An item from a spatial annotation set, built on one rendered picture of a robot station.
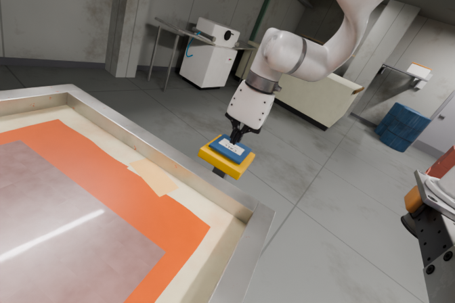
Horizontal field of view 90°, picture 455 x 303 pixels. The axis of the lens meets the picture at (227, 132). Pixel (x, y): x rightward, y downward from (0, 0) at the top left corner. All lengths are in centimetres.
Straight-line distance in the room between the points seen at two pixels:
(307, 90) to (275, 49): 449
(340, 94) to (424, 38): 375
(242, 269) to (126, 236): 18
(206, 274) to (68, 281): 17
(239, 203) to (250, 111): 23
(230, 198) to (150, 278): 19
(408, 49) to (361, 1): 764
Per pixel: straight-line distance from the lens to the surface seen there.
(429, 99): 807
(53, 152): 53
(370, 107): 804
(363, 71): 731
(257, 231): 43
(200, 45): 395
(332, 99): 484
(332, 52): 51
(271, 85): 55
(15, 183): 47
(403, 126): 655
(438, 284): 45
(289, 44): 46
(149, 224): 41
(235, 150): 64
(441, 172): 515
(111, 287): 36
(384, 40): 736
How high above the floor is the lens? 128
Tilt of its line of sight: 26 degrees down
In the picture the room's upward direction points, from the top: 23 degrees clockwise
